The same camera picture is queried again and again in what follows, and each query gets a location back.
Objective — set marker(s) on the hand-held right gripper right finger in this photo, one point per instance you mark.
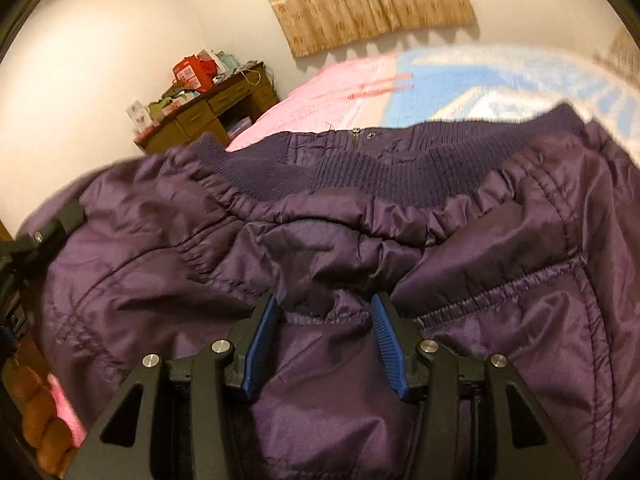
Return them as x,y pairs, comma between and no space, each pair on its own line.
390,350

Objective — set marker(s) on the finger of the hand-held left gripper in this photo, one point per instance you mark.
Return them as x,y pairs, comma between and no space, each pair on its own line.
62,222

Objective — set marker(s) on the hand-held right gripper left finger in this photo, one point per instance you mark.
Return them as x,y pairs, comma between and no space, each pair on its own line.
260,347

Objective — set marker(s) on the purple quilted jacket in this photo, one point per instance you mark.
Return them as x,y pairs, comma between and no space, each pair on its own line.
350,240

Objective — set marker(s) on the white greeting card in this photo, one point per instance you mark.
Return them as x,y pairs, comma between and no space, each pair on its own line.
137,116

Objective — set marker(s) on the green cloth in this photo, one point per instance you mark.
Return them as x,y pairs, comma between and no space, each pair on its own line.
170,102

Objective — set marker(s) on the brown wooden desk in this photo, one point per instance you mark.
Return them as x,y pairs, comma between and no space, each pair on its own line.
200,115

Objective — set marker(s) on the red gift bag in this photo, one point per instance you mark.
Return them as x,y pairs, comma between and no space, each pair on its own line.
192,74

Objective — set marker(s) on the pale blue bag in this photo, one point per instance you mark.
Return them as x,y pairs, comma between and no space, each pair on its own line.
225,62

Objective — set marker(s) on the blue dotted printed bed sheet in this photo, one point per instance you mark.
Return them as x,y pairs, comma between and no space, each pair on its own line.
475,80

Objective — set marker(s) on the beige patterned window curtain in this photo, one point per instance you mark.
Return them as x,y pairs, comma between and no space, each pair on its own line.
370,5

